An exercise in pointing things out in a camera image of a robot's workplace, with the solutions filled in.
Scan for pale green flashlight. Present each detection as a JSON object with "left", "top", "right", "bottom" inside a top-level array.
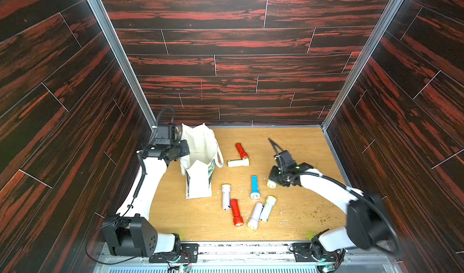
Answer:
[
  {"left": 267, "top": 180, "right": 277, "bottom": 188},
  {"left": 260, "top": 196, "right": 277, "bottom": 222}
]

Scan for white printed tote bag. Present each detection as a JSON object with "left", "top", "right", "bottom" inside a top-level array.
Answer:
[{"left": 180, "top": 124, "right": 224, "bottom": 199}]

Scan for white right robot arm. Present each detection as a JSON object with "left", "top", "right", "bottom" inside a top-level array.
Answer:
[{"left": 269, "top": 163, "right": 402, "bottom": 260}]

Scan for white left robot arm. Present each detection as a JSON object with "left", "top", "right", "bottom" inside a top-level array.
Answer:
[{"left": 101, "top": 149, "right": 181, "bottom": 260}]

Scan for blue flashlight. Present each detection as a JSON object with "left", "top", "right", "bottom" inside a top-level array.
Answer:
[{"left": 250, "top": 175, "right": 261, "bottom": 199}]

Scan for cream flashlight lying sideways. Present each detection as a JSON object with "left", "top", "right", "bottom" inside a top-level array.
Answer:
[{"left": 227, "top": 158, "right": 250, "bottom": 167}]

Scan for red flashlight near bag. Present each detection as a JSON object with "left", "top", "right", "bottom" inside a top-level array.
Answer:
[{"left": 235, "top": 143, "right": 249, "bottom": 159}]

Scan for lavender white flashlight front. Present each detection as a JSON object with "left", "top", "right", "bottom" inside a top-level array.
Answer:
[{"left": 247, "top": 202, "right": 264, "bottom": 230}]

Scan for red flashlight front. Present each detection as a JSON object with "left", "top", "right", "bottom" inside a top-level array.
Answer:
[{"left": 230, "top": 199, "right": 244, "bottom": 227}]

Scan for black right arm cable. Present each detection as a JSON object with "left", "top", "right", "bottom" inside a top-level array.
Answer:
[{"left": 268, "top": 138, "right": 401, "bottom": 259}]

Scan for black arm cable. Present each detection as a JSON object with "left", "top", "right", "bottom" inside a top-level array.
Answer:
[
  {"left": 268, "top": 138, "right": 401, "bottom": 259},
  {"left": 85, "top": 106, "right": 175, "bottom": 266}
]

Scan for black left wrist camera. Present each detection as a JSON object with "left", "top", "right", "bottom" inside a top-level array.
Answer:
[{"left": 154, "top": 124, "right": 180, "bottom": 146}]

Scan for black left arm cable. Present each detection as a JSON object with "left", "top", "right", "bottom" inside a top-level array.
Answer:
[{"left": 85, "top": 106, "right": 175, "bottom": 266}]

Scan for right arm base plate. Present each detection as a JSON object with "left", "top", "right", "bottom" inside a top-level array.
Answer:
[{"left": 288, "top": 242, "right": 346, "bottom": 262}]

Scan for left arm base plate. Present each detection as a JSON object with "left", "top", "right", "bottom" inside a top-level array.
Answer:
[{"left": 149, "top": 243, "right": 199, "bottom": 264}]

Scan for aluminium front rail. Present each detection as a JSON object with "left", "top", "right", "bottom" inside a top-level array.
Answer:
[{"left": 92, "top": 241, "right": 399, "bottom": 273}]

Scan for aluminium corner post left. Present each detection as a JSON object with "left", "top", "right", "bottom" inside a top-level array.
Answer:
[{"left": 87, "top": 0, "right": 156, "bottom": 131}]

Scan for aluminium corner post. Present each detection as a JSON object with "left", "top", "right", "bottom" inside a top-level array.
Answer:
[
  {"left": 321, "top": 0, "right": 404, "bottom": 134},
  {"left": 87, "top": 0, "right": 156, "bottom": 131}
]

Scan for aluminium corner post right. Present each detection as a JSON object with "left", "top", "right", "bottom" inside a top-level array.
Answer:
[{"left": 321, "top": 0, "right": 404, "bottom": 134}]

